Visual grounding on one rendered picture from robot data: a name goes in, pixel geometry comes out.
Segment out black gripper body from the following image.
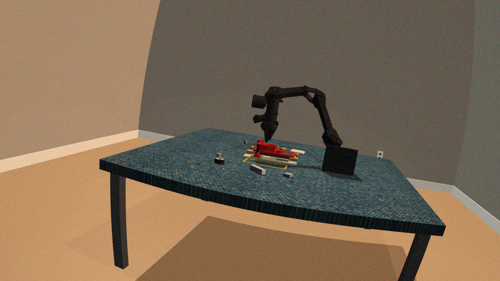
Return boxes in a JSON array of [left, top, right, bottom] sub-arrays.
[[261, 109, 278, 130]]

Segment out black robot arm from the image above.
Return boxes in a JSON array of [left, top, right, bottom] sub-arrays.
[[252, 85, 343, 147]]

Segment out beige rectangular block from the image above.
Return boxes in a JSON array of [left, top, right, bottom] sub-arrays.
[[250, 165, 266, 175]]

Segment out beige flat square tile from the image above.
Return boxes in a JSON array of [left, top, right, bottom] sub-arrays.
[[290, 149, 305, 155]]

